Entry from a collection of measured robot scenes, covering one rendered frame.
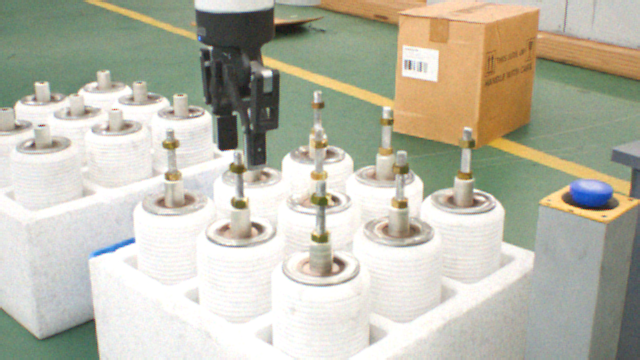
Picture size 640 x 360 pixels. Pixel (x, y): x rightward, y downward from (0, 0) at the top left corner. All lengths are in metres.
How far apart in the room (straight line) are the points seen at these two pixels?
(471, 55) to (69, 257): 1.08
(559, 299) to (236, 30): 0.40
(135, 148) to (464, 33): 0.94
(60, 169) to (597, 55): 2.07
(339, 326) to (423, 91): 1.28
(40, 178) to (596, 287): 0.74
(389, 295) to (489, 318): 0.13
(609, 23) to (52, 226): 2.18
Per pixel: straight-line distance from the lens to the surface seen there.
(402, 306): 0.85
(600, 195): 0.79
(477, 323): 0.90
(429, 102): 1.98
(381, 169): 1.00
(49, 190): 1.17
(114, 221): 1.19
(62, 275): 1.18
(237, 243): 0.83
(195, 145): 1.28
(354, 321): 0.77
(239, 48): 0.76
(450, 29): 1.92
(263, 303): 0.85
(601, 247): 0.78
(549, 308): 0.83
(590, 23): 2.97
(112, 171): 1.22
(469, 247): 0.92
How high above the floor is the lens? 0.60
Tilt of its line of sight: 21 degrees down
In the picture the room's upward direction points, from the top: straight up
